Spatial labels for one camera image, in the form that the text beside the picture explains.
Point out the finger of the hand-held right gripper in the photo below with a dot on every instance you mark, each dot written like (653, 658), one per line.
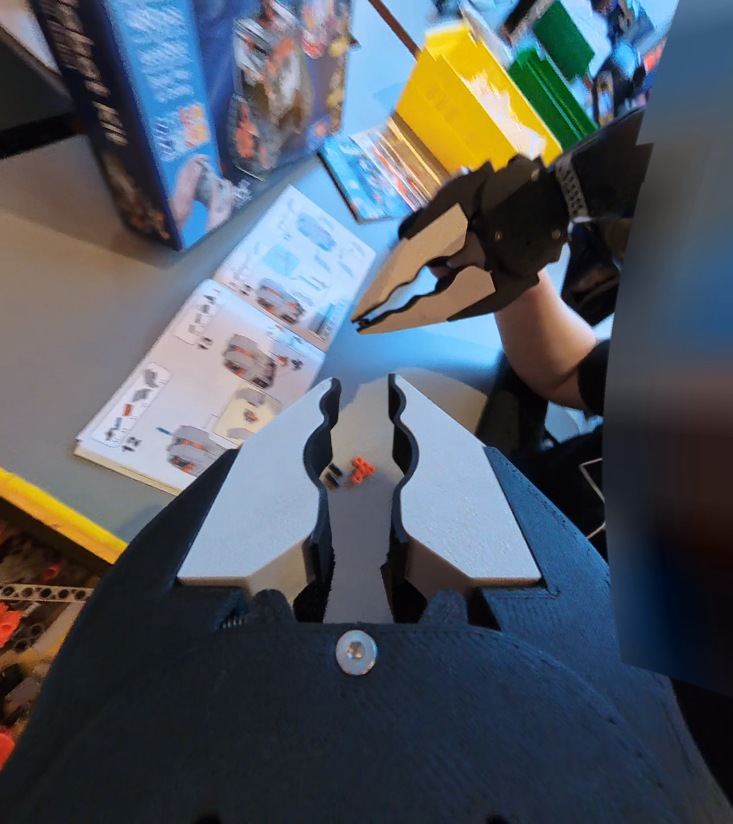
(418, 264)
(443, 299)

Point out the green building plates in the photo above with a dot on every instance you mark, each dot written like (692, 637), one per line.
(559, 83)

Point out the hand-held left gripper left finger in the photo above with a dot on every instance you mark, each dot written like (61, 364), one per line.
(250, 515)

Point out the yellow plastic bin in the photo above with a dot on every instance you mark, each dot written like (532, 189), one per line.
(469, 103)
(31, 492)

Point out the pile of building block pieces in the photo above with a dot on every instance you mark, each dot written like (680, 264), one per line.
(12, 689)

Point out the instruction booklet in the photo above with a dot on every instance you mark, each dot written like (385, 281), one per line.
(211, 360)

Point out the long light grey holed beam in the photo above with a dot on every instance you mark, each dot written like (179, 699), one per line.
(18, 591)

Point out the person's right forearm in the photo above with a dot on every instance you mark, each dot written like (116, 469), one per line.
(546, 341)

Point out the orange bushing cluster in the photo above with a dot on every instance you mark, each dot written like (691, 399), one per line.
(361, 470)

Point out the blue robot kit box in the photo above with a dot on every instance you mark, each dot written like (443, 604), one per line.
(166, 116)

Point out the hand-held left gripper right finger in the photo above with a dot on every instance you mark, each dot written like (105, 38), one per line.
(469, 515)

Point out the blue printed leaflet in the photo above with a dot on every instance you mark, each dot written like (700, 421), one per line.
(366, 174)

